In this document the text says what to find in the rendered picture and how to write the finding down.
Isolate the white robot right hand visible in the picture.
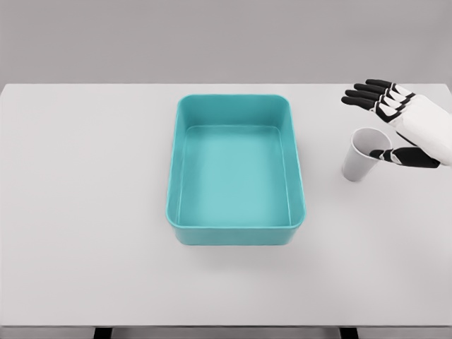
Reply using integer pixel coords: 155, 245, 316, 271
340, 78, 452, 170

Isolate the white paper cup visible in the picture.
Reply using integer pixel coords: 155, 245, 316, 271
341, 127, 393, 184

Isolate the teal plastic basket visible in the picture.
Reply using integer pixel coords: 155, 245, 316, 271
165, 93, 307, 246

